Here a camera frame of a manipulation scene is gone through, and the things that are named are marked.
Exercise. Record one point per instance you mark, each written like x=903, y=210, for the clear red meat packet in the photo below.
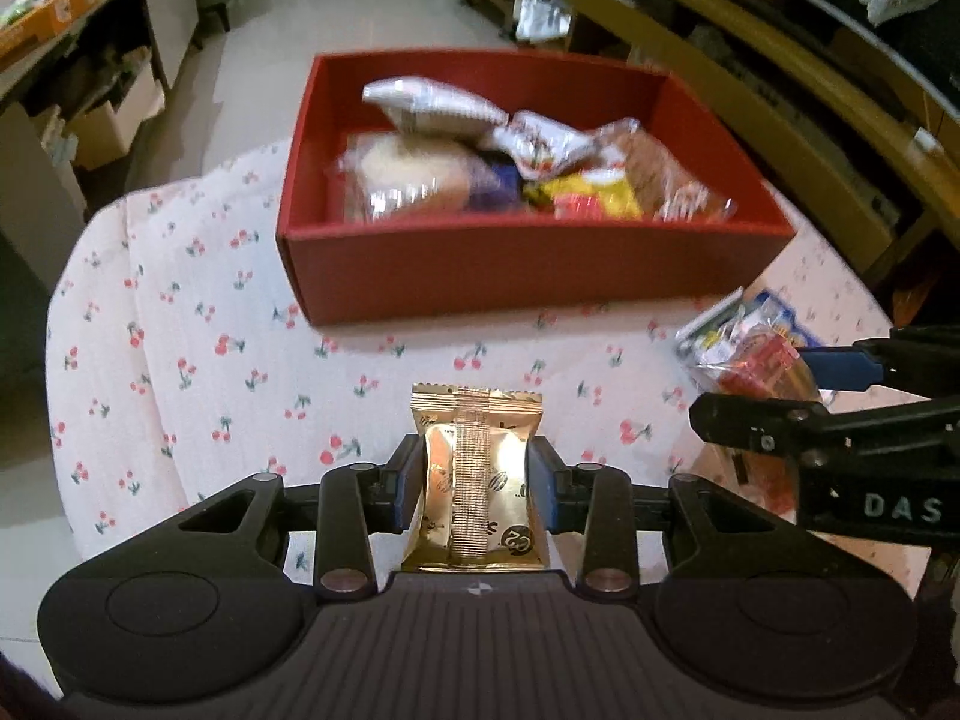
x=652, y=165

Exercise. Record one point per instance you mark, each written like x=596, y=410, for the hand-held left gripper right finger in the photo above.
x=540, y=484

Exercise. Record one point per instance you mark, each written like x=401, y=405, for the wooden media shelf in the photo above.
x=712, y=30

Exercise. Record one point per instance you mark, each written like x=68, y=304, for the clear round cake packet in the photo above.
x=405, y=172

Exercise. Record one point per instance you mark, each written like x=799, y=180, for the black television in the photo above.
x=930, y=60

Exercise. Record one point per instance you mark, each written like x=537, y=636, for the long dark desk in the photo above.
x=45, y=67

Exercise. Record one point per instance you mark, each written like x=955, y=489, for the clear plastic bag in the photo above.
x=544, y=11

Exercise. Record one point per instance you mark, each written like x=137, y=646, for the small white black packet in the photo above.
x=544, y=142

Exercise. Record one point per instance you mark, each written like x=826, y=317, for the gold foil packet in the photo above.
x=480, y=465

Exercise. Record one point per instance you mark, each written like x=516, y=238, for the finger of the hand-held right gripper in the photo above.
x=840, y=369
x=750, y=420

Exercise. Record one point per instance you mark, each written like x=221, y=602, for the red cardboard box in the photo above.
x=487, y=274

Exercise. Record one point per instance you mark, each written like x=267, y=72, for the purple foil packet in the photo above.
x=495, y=184

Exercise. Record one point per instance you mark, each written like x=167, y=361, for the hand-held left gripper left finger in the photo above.
x=409, y=484

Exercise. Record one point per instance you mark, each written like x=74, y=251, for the white cardboard box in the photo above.
x=112, y=120

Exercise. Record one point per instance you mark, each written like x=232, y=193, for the orange cardboard box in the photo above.
x=64, y=11

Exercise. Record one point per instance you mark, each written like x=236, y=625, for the white noodle packet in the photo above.
x=427, y=105

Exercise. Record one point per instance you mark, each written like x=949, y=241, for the yellow snack packet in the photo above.
x=592, y=195

